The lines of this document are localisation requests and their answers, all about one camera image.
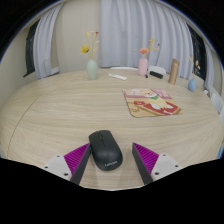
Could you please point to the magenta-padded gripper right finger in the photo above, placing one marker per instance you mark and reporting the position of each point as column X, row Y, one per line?
column 148, row 160

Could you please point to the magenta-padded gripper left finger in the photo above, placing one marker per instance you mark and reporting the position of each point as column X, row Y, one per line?
column 75, row 160

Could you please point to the black computer mouse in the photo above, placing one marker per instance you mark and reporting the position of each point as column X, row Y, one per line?
column 105, row 150

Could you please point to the cartoon print mouse pad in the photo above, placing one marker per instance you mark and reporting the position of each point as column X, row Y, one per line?
column 151, row 103

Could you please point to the dark marker pen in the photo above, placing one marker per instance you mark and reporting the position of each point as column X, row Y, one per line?
column 146, row 76

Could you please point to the light blue vase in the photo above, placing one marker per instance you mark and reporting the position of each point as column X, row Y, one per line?
column 191, row 86

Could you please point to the white remote control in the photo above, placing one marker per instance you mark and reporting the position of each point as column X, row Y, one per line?
column 118, row 77

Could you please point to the pale green vase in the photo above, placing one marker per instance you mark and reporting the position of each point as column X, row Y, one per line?
column 92, row 70

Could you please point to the gold thermos bottle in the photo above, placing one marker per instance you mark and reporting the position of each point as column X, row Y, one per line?
column 174, row 71

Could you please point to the pink vase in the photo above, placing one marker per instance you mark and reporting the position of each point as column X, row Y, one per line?
column 143, row 67

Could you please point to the narrow white curtain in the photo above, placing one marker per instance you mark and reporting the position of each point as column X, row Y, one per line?
column 209, row 70
column 45, row 46

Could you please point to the orange pink flower bunch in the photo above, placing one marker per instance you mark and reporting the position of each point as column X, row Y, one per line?
column 144, row 51

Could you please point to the yellow dried flower bunch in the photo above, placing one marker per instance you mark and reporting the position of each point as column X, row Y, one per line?
column 85, row 49

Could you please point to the dark window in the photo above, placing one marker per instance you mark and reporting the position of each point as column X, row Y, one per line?
column 198, row 50
column 30, row 50

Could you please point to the wide white curtain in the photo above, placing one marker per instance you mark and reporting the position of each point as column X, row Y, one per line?
column 133, row 30

